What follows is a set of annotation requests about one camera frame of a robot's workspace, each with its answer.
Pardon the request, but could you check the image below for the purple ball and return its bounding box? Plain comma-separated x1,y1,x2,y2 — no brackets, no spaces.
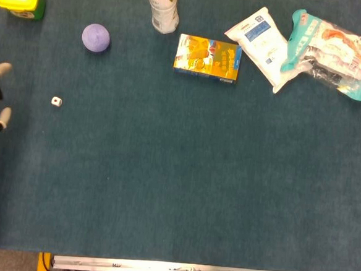
80,22,112,54

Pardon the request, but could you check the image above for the yellow snack box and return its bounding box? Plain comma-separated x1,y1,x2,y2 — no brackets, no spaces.
172,33,244,85

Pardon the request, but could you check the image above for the teal snack bag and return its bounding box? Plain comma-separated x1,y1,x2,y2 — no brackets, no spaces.
278,7,361,101

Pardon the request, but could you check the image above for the white plastic bottle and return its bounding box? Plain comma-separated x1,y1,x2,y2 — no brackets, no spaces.
142,0,181,35

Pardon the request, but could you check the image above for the black cable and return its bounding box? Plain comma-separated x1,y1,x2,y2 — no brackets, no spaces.
41,252,56,271

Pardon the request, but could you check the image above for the white and blue pouch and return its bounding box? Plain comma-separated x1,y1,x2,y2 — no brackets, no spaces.
220,4,302,96

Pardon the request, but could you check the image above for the yellow frame post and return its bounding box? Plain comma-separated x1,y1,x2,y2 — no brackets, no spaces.
36,251,52,271

